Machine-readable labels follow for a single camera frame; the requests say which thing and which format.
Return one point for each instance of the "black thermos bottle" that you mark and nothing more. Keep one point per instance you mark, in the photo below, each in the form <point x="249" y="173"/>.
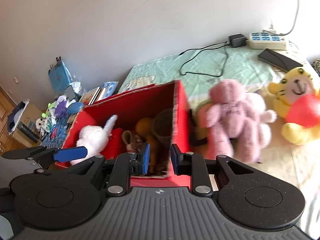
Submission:
<point x="28" y="132"/>

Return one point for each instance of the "purple toy figure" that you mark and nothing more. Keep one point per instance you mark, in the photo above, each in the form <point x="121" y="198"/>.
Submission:
<point x="61" y="109"/>

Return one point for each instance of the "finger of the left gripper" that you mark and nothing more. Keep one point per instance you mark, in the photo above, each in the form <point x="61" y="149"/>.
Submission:
<point x="70" y="154"/>

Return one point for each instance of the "yellow tiger plush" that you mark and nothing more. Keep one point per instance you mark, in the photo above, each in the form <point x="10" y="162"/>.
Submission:
<point x="296" y="100"/>

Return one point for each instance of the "picture book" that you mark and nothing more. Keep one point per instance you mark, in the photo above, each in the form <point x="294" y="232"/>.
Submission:
<point x="88" y="97"/>

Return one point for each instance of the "white plush bunny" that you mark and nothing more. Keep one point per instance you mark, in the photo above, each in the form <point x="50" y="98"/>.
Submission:
<point x="94" y="138"/>

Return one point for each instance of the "blue gift bag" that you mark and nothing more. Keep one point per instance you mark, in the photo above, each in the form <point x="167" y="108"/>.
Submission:
<point x="59" y="75"/>

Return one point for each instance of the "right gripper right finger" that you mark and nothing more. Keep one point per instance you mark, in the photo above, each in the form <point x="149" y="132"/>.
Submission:
<point x="181" y="162"/>

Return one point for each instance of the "pink plush bear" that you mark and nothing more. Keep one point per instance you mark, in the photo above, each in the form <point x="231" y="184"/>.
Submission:
<point x="236" y="122"/>

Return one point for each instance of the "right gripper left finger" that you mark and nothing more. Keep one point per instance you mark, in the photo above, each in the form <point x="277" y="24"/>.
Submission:
<point x="139" y="161"/>

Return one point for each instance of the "blue round toy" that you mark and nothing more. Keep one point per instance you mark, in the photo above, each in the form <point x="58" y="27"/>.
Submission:
<point x="74" y="108"/>

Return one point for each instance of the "red cardboard box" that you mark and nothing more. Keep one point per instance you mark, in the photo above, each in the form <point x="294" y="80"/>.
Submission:
<point x="130" y="107"/>

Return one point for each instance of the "black power adapter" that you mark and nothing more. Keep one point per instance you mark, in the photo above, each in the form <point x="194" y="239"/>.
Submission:
<point x="237" y="40"/>

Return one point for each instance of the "white charger plug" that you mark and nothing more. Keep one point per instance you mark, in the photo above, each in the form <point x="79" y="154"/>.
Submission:
<point x="271" y="29"/>

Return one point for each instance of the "white power strip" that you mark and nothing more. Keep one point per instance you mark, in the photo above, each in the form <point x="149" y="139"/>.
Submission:
<point x="257" y="40"/>

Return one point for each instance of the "brown plush toy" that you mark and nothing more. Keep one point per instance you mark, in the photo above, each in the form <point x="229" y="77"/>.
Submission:
<point x="157" y="133"/>

